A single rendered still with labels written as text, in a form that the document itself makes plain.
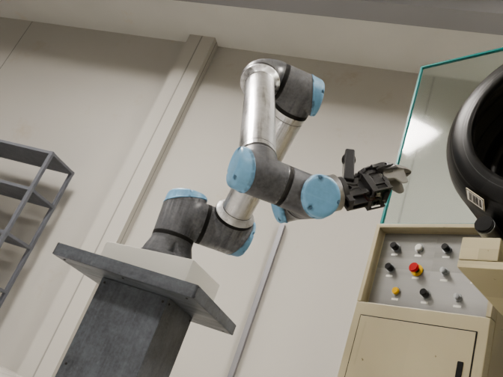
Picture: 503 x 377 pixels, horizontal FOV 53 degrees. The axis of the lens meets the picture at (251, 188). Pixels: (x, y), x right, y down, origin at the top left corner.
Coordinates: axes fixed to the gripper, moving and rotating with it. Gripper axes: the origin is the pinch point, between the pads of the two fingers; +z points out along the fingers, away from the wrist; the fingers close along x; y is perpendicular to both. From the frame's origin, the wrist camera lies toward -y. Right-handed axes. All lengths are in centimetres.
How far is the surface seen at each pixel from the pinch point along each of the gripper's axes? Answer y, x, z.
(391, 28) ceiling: -268, -125, 186
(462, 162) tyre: 3.9, 3.0, 13.9
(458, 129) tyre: -6.3, 4.9, 18.8
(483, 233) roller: 22.5, -1.5, 8.5
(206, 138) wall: -290, -233, 25
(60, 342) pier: -151, -299, -135
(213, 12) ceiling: -381, -152, 58
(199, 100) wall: -337, -222, 30
